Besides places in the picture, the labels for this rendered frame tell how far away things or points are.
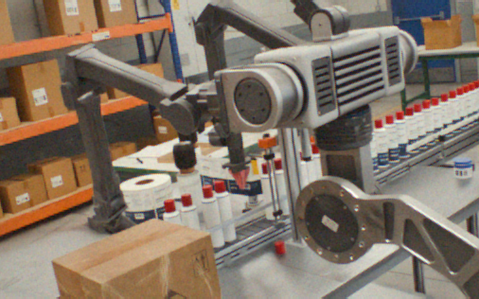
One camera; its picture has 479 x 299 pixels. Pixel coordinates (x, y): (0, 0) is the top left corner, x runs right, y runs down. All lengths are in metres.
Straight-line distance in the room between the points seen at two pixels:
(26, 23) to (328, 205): 5.53
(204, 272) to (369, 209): 0.43
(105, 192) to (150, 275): 0.41
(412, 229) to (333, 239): 0.19
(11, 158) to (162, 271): 5.18
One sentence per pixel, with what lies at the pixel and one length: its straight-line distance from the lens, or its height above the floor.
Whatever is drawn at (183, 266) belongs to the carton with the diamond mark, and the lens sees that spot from 1.44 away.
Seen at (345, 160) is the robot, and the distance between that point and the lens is 1.40.
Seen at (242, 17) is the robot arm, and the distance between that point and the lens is 1.75.
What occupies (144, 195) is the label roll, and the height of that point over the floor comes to 1.00.
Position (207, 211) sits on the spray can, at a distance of 1.98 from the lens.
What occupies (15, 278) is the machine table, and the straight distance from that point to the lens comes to 2.33.
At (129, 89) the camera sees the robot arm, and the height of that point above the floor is 1.48.
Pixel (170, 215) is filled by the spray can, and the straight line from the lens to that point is 1.90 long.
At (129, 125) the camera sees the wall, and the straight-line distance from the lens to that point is 7.30.
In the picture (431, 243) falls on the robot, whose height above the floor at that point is 1.12.
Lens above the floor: 1.63
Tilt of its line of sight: 13 degrees down
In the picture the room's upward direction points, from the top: 9 degrees counter-clockwise
